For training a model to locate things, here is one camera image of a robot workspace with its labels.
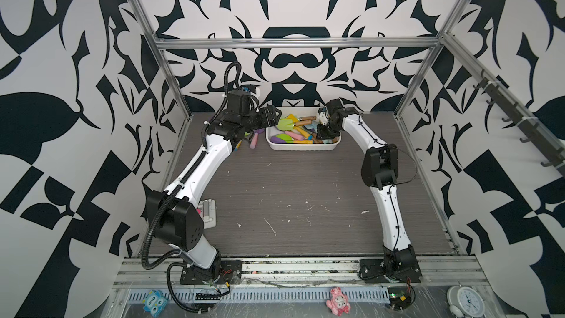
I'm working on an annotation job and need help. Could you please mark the green shovel brown handle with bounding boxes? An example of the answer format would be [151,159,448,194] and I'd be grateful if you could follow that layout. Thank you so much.
[277,119,294,132]

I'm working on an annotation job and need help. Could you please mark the white brush block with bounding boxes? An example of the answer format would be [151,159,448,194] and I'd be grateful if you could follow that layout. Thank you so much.
[197,199,217,230]

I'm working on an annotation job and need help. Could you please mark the white alarm clock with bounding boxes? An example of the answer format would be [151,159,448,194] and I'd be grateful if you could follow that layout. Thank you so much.
[447,286,486,318]

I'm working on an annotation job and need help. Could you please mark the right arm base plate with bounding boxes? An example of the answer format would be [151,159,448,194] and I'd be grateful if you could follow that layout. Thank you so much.
[358,259,422,284]

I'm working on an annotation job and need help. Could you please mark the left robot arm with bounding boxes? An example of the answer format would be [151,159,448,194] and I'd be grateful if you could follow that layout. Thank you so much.
[141,90,282,272]

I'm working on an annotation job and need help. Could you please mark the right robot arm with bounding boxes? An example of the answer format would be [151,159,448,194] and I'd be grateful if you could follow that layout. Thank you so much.
[316,100,417,275]

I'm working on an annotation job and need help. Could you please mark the pink bear toy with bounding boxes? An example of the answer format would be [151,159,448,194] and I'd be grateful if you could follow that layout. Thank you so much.
[325,287,351,317]

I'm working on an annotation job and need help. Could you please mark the small green circuit board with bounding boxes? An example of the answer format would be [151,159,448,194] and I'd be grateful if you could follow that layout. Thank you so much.
[388,288,415,312]

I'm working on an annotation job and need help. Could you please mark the blue owl toy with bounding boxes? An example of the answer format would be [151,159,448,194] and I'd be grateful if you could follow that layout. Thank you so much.
[143,290,169,318]

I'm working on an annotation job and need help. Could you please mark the purple shovel pink handle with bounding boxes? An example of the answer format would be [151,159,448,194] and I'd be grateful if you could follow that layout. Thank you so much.
[250,128,265,150]

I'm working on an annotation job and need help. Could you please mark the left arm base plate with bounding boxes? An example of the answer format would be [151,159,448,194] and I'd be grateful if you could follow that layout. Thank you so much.
[180,259,243,285]

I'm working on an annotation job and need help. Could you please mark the black wall hook rack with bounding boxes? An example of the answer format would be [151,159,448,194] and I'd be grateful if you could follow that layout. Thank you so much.
[473,77,564,178]

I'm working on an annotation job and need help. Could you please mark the black corrugated cable hose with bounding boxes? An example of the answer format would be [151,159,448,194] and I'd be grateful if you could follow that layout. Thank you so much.
[140,193,230,314]

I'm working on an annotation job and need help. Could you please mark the white slotted cable duct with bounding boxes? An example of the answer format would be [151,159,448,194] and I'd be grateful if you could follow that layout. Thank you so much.
[127,286,390,304]

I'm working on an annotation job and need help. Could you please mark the yellow toy shovel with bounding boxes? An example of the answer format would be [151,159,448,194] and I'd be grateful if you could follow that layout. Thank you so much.
[283,115,313,140]

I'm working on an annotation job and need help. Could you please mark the white plastic storage box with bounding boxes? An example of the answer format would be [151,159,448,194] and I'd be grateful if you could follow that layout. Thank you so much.
[265,107,341,152]

